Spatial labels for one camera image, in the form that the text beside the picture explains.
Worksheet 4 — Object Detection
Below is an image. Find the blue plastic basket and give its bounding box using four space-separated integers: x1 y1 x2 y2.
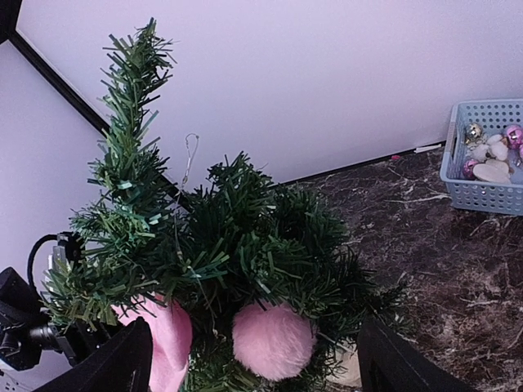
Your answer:
440 99 522 216

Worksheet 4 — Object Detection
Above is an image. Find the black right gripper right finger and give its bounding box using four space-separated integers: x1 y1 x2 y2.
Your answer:
357 317 474 392

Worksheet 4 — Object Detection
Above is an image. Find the pink fabric bow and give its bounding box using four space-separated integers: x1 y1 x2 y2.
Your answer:
114 301 193 392

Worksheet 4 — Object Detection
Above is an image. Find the silver bauble ornament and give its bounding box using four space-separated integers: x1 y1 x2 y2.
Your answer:
464 122 484 145

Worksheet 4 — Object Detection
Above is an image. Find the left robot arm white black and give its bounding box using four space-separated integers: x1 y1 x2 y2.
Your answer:
1 232 88 372

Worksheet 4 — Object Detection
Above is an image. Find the fairy light string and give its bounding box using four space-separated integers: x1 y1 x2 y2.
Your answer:
171 132 221 340

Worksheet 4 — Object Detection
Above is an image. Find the small green christmas tree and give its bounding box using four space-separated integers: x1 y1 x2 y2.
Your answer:
43 20 405 391

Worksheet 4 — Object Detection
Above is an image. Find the white heart ornament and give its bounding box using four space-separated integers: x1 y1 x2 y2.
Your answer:
472 159 511 184

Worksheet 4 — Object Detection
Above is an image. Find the pink fluffy pompom ornament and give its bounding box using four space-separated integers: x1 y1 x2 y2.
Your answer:
232 302 317 381

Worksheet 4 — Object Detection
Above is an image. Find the left black frame post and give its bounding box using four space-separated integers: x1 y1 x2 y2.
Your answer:
0 0 193 209

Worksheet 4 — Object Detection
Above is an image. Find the pink bauble ornament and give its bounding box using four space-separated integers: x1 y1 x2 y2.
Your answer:
462 159 480 180
504 124 523 150

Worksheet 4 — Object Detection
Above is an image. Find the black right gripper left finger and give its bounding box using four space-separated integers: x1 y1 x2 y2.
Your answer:
36 317 153 392

